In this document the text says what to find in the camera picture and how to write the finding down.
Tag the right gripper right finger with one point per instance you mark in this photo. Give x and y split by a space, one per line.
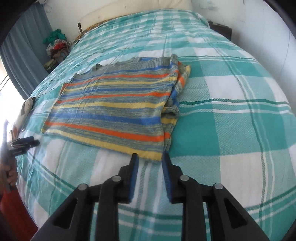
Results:
208 210

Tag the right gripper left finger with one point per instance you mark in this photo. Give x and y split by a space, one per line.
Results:
73 218

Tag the striped knit sweater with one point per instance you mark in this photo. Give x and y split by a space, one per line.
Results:
128 107

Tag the pile of colourful clothes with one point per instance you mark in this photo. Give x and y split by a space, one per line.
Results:
58 48

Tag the person's left hand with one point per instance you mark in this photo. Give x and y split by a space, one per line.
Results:
9 176

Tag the brown patterned cushion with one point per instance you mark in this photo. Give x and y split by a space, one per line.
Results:
25 110

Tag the red bed base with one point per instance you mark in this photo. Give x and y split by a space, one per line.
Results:
16 215

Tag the teal plaid bedspread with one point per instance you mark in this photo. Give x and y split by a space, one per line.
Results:
236 125

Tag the blue grey curtain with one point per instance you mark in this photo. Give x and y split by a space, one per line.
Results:
23 52

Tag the cream padded headboard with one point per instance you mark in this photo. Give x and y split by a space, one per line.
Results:
128 7

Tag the dark bedside table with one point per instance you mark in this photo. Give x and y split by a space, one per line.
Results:
221 29

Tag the wall socket with plug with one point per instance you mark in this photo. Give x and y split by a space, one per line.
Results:
210 5

